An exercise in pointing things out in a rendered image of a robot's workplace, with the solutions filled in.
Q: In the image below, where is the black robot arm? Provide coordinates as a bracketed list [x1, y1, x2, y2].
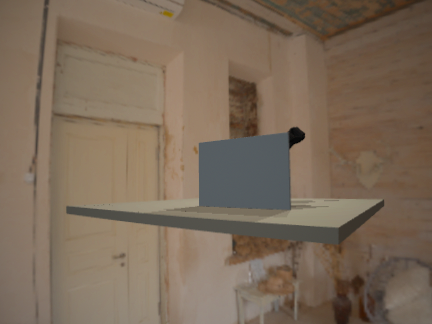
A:
[288, 127, 305, 149]

